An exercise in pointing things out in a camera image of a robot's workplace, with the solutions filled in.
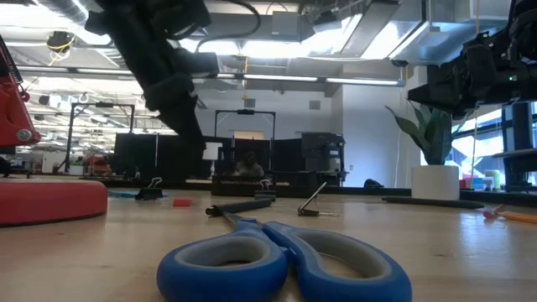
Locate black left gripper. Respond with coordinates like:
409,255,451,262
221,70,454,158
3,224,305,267
111,24,206,148

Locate white rectangular sheet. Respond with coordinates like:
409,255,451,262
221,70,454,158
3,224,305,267
202,142,223,161

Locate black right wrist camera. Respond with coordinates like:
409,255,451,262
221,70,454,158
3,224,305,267
461,32,507,60

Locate person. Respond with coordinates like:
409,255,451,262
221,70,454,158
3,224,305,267
232,150,265,177

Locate black pen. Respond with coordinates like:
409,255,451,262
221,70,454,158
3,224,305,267
381,195,485,210
205,198,273,217

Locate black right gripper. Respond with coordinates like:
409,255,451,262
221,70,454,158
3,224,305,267
407,54,537,117

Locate black ceiling dome device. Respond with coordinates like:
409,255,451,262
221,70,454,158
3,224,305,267
45,31,76,55

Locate black partition wall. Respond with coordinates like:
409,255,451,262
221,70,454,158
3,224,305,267
113,133,303,184

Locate blue-handled scissors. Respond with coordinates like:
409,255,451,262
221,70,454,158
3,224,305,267
156,209,413,302

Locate snake plant in white pot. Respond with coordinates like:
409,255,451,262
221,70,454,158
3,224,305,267
384,100,479,201

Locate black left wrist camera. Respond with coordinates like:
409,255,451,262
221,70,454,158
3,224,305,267
174,46,220,79

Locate black side desk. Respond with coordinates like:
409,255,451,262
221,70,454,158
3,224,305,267
493,148,537,173

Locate tall black pole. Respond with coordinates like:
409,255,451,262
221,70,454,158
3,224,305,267
501,100,534,192

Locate long fluorescent ceiling light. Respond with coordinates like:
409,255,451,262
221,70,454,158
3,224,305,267
16,65,406,87

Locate black gantry frame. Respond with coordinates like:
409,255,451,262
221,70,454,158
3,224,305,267
214,109,277,177
64,102,136,174

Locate black equipment cabinet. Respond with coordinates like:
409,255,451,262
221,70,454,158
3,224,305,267
300,132,348,188

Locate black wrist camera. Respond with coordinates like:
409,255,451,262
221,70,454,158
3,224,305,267
174,46,220,79
461,32,507,60

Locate red tool cart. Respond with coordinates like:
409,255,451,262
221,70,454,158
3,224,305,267
83,155,112,176

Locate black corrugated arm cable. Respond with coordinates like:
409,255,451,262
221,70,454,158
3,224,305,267
195,0,263,54

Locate blue sticky note pad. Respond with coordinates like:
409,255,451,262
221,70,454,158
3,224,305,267
107,190,169,199

